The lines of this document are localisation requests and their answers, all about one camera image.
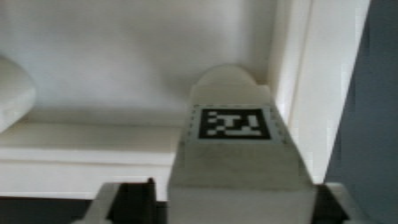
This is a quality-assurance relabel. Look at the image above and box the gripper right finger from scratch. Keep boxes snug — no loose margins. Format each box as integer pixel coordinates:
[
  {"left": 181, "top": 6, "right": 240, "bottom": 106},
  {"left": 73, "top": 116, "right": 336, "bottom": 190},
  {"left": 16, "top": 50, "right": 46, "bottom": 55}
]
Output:
[{"left": 311, "top": 183, "right": 375, "bottom": 224}]

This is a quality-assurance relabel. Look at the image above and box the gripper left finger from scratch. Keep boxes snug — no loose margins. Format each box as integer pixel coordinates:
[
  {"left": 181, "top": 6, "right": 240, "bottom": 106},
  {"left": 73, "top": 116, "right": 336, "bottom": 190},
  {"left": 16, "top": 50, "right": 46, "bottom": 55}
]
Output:
[{"left": 71, "top": 178, "right": 167, "bottom": 224}]

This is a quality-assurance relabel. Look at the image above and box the white table leg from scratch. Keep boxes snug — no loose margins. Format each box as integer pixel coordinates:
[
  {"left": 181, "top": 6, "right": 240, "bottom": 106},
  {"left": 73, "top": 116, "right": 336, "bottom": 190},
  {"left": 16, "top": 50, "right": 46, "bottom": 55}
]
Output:
[{"left": 167, "top": 65, "right": 316, "bottom": 224}]

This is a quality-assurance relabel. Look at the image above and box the white square tabletop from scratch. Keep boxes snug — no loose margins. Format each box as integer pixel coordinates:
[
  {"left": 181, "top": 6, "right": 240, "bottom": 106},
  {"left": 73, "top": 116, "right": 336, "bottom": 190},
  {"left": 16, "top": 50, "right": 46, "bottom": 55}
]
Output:
[{"left": 0, "top": 0, "right": 372, "bottom": 199}]

